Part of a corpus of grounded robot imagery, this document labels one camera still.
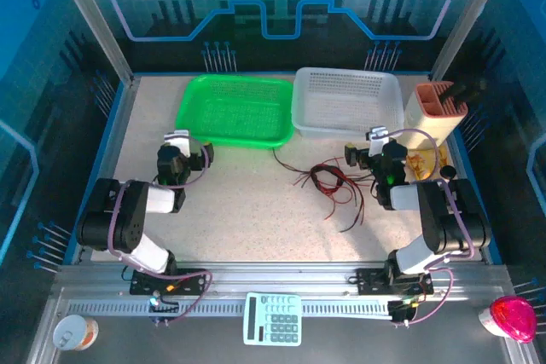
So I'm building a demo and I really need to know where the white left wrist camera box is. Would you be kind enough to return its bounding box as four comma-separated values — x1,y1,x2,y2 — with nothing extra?
164,130,191,156

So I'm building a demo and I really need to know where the thin black wire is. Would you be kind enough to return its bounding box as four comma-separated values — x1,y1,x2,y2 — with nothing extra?
310,162,347,193
340,193,364,233

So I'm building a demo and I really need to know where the thin red wire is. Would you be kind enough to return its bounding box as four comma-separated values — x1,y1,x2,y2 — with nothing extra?
313,163,349,221
332,170,366,225
293,170,319,189
323,158,375,188

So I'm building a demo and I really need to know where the beige utensil holder terracotta rim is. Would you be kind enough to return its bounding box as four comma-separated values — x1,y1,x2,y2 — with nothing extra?
403,81,469,150

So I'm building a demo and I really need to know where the aluminium extrusion rail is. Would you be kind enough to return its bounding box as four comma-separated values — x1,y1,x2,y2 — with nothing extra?
53,260,520,299

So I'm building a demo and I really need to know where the small circuit board with LEDs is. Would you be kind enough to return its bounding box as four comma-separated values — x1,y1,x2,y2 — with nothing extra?
147,293,181,327
386,298,421,327

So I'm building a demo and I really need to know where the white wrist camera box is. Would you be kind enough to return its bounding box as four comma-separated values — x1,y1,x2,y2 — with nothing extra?
365,125,392,156
164,130,191,156

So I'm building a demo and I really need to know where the green plastic basket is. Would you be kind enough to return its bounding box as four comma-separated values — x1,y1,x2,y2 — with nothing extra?
174,73,295,150

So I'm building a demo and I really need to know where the aluminium frame post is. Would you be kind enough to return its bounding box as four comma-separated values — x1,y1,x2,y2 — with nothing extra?
428,0,515,82
45,0,140,86

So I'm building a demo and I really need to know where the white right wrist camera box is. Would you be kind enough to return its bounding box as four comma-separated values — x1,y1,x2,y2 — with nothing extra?
365,125,392,156

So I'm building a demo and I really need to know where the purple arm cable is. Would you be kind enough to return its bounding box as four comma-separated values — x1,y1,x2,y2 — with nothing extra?
383,127,475,326
106,131,214,326

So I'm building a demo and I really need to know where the white plastic basket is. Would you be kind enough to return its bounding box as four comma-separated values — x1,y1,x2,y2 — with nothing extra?
291,66,406,140

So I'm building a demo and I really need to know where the black utensil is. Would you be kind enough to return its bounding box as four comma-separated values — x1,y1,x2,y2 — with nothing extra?
441,78,487,107

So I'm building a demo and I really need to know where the brown wire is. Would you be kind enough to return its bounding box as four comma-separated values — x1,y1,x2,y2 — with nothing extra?
271,148,317,174

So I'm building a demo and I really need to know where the pale green calculator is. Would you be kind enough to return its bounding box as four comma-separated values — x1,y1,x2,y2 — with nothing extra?
242,291,303,347

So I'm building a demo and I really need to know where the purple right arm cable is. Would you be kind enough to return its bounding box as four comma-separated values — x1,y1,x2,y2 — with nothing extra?
383,127,475,326

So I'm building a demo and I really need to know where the slotted grey cable duct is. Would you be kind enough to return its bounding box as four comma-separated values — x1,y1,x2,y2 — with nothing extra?
66,298,396,321

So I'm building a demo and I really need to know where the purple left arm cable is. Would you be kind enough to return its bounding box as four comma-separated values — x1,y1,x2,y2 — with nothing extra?
106,131,214,326

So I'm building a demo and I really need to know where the yellow snack bag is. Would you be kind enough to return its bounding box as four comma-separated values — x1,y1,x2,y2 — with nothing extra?
404,144,451,181

